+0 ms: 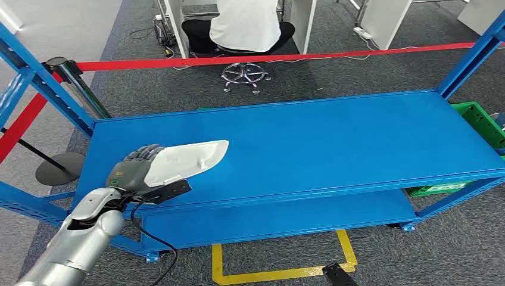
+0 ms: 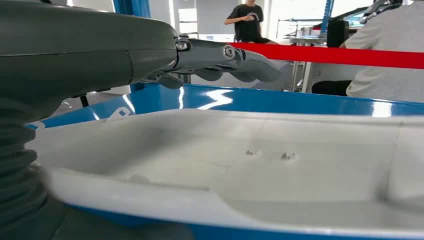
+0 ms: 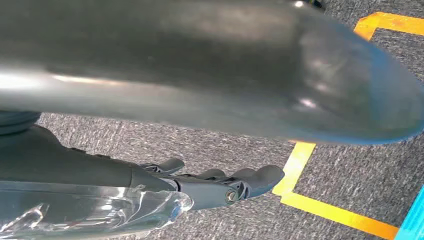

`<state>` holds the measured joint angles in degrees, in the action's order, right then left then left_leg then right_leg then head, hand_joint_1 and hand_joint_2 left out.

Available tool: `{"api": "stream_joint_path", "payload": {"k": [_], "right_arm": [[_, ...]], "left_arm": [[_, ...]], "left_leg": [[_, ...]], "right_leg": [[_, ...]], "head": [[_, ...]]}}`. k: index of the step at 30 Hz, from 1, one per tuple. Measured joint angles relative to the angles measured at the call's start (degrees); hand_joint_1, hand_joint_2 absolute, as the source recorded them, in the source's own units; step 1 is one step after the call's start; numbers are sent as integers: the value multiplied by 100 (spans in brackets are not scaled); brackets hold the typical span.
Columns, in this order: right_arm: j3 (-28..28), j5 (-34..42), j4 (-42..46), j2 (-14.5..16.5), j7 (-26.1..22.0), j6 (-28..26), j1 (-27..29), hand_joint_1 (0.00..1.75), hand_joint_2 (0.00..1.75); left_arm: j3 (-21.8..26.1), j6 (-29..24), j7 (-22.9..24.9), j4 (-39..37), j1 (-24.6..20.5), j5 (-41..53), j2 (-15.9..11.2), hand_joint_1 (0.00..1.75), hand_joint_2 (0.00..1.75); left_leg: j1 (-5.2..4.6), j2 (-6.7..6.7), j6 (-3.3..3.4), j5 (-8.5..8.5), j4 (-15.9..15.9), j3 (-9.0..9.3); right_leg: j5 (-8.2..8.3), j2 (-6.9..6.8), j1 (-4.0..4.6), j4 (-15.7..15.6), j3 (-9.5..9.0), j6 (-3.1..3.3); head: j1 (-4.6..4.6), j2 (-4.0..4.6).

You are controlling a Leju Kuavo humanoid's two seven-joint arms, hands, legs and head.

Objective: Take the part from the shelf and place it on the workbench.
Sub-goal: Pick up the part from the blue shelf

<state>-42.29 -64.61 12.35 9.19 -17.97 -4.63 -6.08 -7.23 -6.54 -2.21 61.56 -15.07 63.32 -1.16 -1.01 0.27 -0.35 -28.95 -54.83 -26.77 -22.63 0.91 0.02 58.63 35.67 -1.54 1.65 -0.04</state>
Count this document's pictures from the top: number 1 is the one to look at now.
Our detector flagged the chrome swivel stool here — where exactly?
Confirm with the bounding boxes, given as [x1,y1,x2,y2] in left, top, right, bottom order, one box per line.
[216,46,273,95]

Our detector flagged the white power strip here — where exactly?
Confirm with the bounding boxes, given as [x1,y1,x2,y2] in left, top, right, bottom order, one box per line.
[353,26,373,41]

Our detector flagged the green plastic crate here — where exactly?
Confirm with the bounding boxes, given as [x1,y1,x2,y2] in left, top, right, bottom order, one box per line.
[451,101,505,158]
[406,181,474,198]

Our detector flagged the white floor cable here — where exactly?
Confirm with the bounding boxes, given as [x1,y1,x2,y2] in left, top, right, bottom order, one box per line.
[364,38,421,52]

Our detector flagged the white curved plastic part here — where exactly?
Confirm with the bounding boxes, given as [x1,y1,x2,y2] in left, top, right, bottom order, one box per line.
[144,140,230,189]

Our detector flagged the person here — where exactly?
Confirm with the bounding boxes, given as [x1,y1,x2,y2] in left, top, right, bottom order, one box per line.
[181,0,296,56]

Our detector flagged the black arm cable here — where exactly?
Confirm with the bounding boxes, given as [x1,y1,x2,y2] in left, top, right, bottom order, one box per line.
[129,201,179,286]

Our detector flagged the black box with cables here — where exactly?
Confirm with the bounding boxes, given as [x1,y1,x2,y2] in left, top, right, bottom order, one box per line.
[154,14,177,47]

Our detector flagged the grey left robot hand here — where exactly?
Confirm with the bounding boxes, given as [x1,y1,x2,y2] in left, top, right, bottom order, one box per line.
[106,144,167,195]

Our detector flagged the black stand with round base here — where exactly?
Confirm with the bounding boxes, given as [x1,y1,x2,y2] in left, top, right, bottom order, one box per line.
[0,126,86,187]

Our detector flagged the black stanchion post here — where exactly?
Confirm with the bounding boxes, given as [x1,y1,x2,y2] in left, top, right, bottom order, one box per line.
[45,56,113,120]

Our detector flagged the red barrier belt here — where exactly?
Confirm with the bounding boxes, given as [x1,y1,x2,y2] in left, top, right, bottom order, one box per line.
[77,41,476,73]
[0,73,64,164]

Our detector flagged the blue metal shelf rack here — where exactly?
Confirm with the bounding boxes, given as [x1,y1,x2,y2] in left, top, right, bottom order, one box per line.
[0,10,505,265]

